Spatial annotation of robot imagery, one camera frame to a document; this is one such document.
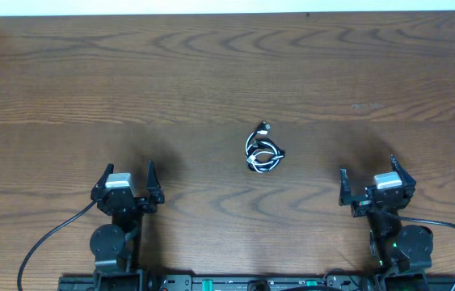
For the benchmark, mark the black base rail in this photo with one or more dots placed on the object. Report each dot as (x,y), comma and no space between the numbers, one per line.
(259,283)

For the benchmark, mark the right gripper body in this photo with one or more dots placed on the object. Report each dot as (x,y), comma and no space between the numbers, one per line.
(378,198)

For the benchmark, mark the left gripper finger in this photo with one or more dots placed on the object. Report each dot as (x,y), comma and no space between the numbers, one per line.
(153,186)
(99,190)

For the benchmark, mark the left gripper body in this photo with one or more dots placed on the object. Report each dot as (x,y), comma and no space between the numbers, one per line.
(126,200)

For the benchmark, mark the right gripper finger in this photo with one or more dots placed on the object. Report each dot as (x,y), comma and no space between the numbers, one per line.
(405,177)
(345,193)

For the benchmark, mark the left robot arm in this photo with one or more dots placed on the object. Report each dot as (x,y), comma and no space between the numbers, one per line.
(114,244)

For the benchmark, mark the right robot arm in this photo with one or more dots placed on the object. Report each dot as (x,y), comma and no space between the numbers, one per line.
(404,252)

